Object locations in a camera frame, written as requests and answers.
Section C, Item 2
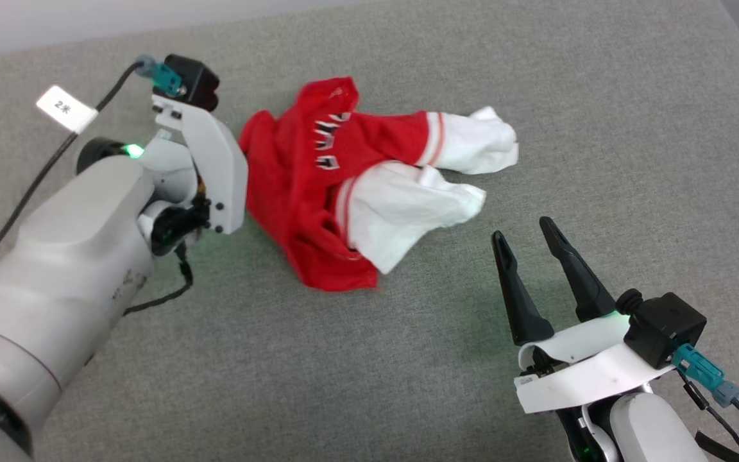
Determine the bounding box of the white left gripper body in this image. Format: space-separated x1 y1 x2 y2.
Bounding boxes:
139 95 249 257

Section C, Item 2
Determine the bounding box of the white cable label tag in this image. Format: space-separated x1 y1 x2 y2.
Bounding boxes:
36 85 99 135

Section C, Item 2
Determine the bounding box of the thin black braided cable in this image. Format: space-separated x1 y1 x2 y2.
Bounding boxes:
123 241 194 317

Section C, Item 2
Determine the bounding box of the red and white basketball jersey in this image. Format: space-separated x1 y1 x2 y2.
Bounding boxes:
238 77 520 293

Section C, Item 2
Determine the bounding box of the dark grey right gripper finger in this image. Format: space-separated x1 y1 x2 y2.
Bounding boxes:
491 230 556 347
539 216 618 323

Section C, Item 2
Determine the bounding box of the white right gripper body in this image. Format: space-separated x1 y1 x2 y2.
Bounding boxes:
514 314 675 462

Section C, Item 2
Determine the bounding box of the black cable with teal plug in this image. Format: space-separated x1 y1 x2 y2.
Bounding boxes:
0 55 184 289
671 343 739 450

